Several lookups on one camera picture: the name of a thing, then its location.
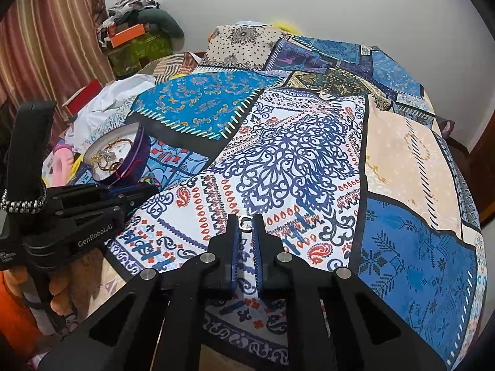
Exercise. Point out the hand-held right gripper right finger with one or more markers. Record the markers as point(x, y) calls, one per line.
point(257, 251)

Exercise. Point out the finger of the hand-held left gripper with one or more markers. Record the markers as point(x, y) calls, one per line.
point(100, 192)
point(89, 212)

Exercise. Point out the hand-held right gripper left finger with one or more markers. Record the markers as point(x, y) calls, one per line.
point(232, 251)

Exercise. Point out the pile of mixed jewelry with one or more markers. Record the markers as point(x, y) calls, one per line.
point(108, 156)

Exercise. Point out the purple heart-shaped tin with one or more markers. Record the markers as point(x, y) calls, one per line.
point(135, 150)

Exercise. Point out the person's left hand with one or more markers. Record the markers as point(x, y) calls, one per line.
point(62, 290)

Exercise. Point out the pink soft item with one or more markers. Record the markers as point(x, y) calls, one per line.
point(62, 164)

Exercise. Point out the white crumpled cloth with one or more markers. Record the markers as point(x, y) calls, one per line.
point(108, 100)

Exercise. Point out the red box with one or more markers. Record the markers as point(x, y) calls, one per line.
point(87, 92)

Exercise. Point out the patchwork patterned bedspread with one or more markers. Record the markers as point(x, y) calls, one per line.
point(309, 143)

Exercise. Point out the orange striped cloth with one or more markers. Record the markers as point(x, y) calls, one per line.
point(170, 65)

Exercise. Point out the green patterned bag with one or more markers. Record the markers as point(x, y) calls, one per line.
point(139, 52)

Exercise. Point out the orange box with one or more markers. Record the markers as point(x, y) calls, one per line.
point(127, 31)

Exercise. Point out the striped brown curtain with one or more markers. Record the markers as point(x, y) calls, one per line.
point(46, 27)

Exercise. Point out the grey cushion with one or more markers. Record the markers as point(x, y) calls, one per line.
point(164, 21)

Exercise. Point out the pile of clothes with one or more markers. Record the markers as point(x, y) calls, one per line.
point(127, 7)

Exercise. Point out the yellow object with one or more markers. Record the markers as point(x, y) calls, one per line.
point(284, 26)

